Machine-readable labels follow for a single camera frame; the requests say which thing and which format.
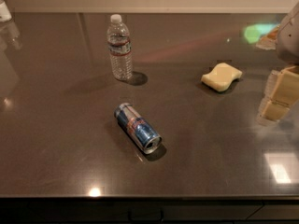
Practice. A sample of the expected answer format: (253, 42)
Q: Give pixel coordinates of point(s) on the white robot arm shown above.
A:
(284, 40)

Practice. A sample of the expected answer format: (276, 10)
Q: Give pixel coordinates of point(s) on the blue silver redbull can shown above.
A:
(142, 133)

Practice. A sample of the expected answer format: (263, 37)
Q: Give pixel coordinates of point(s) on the yellow sponge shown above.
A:
(221, 77)

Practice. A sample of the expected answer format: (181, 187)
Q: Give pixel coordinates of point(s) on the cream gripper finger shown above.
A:
(280, 94)

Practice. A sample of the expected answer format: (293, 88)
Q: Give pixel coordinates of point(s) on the white object at table corner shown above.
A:
(5, 14)

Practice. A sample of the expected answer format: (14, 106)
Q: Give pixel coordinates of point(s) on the clear plastic water bottle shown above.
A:
(120, 49)

